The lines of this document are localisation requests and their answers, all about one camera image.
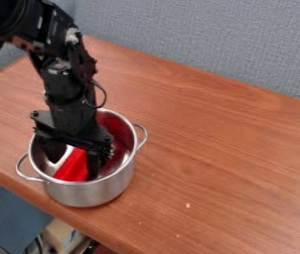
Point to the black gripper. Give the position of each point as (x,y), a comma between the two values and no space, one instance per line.
(68,124)

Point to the red rectangular block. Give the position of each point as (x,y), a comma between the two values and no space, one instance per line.
(72,170)

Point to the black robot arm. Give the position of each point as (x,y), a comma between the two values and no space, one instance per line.
(38,27)

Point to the stainless steel pot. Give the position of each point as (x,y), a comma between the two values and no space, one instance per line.
(99,191)

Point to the beige box under table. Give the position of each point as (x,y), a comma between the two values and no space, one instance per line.
(63,237)

